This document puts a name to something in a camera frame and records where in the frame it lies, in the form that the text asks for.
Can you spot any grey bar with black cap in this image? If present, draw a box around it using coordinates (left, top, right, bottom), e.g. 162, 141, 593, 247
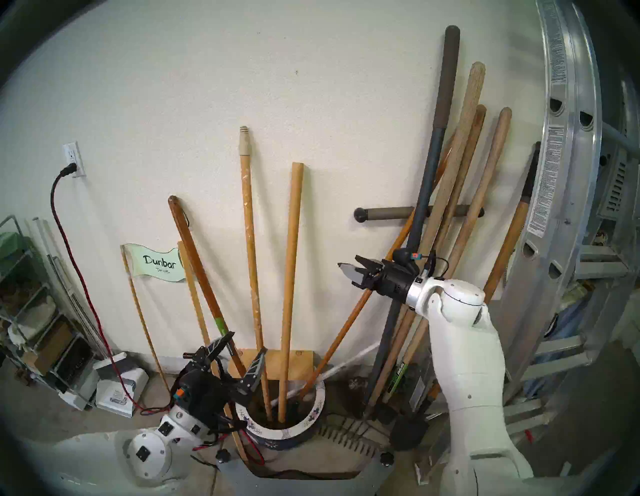
353, 204, 485, 223

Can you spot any grey vented appliance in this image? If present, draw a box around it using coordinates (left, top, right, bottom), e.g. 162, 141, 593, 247
597, 150, 640, 221

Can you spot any green Dunbar Drive sign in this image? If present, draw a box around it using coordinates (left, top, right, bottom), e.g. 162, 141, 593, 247
123, 243, 187, 282

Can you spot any coiled red cable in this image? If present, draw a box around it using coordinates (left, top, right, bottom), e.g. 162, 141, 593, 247
192, 420, 266, 468

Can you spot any paint-speckled pole with threaded tip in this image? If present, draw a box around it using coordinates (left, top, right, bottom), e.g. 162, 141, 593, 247
238, 126, 274, 422

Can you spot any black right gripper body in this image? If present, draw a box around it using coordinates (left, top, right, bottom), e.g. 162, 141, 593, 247
366, 260, 421, 304

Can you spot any grey wire shelf rack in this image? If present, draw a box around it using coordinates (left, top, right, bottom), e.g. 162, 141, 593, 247
0, 215, 98, 401

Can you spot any white flowered ceramic pot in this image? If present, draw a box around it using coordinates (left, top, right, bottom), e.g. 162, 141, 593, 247
235, 380, 326, 451

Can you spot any black shovel blade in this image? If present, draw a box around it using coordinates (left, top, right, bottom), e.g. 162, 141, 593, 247
390, 412, 431, 452

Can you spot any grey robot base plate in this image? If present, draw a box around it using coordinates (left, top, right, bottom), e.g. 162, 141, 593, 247
216, 447, 396, 496

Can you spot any dark brown stick with cord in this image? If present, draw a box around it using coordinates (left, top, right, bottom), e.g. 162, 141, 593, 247
168, 195, 248, 378

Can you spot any wooden handle with black grip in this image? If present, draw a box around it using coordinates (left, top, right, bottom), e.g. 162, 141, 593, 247
482, 141, 543, 303

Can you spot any flat wooden slat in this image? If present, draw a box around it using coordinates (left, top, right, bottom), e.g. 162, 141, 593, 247
177, 241, 249, 461

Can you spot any white dustpan with brush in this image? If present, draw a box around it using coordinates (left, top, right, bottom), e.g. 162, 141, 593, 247
92, 351, 149, 418

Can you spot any aluminium extension ladder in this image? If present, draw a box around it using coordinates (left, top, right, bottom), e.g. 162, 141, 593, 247
495, 0, 640, 446

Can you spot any thin wooden stake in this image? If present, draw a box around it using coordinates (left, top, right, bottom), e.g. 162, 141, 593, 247
120, 245, 171, 393

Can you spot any brown wooden tool handle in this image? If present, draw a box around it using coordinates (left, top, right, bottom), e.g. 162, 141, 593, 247
435, 104, 487, 266

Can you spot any metal rake head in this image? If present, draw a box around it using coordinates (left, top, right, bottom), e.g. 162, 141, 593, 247
320, 417, 383, 458

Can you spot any green checked cloth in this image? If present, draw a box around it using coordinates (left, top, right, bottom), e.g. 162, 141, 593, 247
0, 232, 31, 281

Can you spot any blue cloth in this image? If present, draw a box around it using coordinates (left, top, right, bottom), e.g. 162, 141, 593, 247
530, 295, 576, 396

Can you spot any white wall outlet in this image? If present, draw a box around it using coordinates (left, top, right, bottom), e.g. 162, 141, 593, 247
62, 141, 86, 178

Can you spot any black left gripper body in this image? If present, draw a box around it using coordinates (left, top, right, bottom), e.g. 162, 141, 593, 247
177, 357, 251, 426

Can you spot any weathered grey wooden tool handle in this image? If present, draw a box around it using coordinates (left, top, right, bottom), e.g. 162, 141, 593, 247
370, 61, 487, 416

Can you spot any dark grey foam-grip tool handle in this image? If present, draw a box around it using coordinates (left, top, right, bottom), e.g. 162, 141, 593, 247
367, 25, 461, 406

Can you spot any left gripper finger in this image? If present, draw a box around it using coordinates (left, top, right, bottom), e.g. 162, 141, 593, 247
205, 331, 236, 362
241, 346, 268, 396

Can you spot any red cord with black plug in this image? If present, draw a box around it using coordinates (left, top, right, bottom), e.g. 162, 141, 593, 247
50, 164, 171, 416

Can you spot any white plastic pipe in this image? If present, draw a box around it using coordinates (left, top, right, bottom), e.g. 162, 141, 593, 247
270, 342, 383, 406

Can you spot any orange-handled green rake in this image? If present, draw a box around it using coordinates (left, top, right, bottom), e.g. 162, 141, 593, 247
272, 131, 457, 426

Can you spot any pale wooden tool handle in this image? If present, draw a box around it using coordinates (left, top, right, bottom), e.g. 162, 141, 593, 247
400, 106, 513, 371

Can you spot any plain thick wooden dowel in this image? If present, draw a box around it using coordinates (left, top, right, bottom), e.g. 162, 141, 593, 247
277, 162, 305, 425

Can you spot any plywood board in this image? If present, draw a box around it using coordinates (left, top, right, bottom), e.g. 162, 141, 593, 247
230, 350, 314, 382

